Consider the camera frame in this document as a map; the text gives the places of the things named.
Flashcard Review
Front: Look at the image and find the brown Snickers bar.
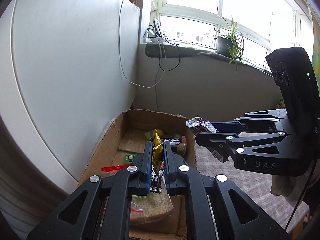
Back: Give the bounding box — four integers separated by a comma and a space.
185, 115, 230, 163

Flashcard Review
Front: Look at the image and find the white cable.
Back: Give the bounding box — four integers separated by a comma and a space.
118, 0, 167, 112

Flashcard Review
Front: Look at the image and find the wrapped bread cake package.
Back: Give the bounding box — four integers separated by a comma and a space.
130, 192, 174, 225

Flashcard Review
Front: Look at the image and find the black camera box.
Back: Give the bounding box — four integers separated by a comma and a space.
266, 47, 319, 135

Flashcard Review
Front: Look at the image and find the green snack bag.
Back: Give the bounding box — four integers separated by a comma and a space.
276, 99, 285, 109

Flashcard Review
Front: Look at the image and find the potted spider plant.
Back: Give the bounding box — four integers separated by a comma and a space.
215, 17, 245, 72

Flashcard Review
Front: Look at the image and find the small green square packet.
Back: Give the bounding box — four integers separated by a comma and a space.
125, 153, 137, 163

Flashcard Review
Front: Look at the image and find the black cable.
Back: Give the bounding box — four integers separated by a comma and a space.
146, 24, 181, 72

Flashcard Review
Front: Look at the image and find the yellow round candy in box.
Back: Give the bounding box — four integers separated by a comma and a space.
144, 129, 164, 140

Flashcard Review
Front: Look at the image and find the white gloved right hand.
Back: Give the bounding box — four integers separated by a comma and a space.
271, 174, 319, 207

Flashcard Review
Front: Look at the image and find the black patterned snack packet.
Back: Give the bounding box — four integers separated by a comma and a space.
150, 162, 165, 193

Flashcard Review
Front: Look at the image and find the pink checkered table cloth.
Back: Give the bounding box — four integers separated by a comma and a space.
196, 144, 294, 227

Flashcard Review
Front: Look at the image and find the dark green windowsill mat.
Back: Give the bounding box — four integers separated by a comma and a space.
144, 42, 272, 76

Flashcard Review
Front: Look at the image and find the brown egg snack packet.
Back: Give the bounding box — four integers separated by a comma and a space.
176, 136, 187, 156

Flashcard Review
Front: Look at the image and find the brown cardboard box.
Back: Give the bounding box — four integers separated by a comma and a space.
79, 109, 196, 239

